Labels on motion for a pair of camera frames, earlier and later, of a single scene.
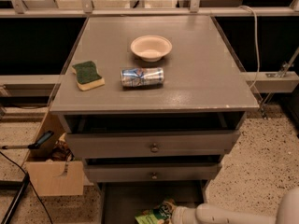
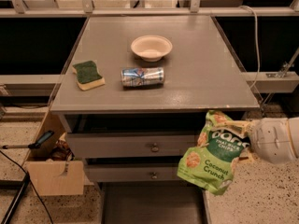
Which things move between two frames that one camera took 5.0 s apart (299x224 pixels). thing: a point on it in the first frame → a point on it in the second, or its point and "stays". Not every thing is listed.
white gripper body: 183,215 → 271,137
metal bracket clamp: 284,67 stays
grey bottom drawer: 122,202 stays
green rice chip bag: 162,212 → 209,165
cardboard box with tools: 52,178 stays
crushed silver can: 142,77 stays
